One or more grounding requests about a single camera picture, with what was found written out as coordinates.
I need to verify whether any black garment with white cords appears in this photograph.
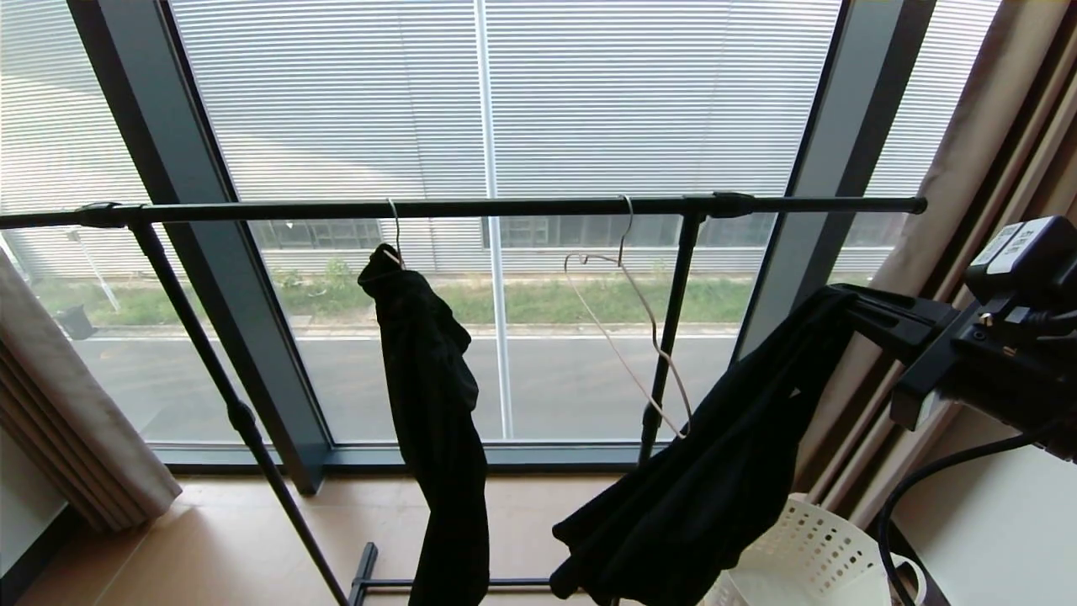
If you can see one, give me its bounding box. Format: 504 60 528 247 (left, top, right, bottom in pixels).
358 242 491 606

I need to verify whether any pink clothes hanger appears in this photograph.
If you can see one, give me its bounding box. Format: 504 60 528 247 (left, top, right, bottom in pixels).
383 198 406 270
562 195 695 439

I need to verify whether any beige curtain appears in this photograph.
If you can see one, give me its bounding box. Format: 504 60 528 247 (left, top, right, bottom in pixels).
791 0 1077 527
0 252 182 533

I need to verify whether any black clothes rack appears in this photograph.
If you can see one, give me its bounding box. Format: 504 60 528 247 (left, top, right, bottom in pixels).
0 192 928 606

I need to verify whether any white laundry basket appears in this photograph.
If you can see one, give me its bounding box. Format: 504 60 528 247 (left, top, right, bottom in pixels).
703 495 926 606

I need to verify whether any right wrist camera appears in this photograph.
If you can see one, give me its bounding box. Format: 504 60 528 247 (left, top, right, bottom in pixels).
963 215 1077 338

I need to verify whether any window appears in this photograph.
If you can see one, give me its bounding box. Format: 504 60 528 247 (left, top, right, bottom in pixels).
0 0 1002 497

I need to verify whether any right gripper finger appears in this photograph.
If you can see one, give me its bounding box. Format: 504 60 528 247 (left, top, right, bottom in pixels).
850 308 949 364
830 284 962 327

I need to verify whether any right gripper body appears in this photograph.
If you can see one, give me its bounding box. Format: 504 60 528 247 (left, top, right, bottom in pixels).
890 322 1077 464

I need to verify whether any black cable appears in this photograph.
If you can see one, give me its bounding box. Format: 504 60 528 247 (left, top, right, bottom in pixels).
878 425 1061 606

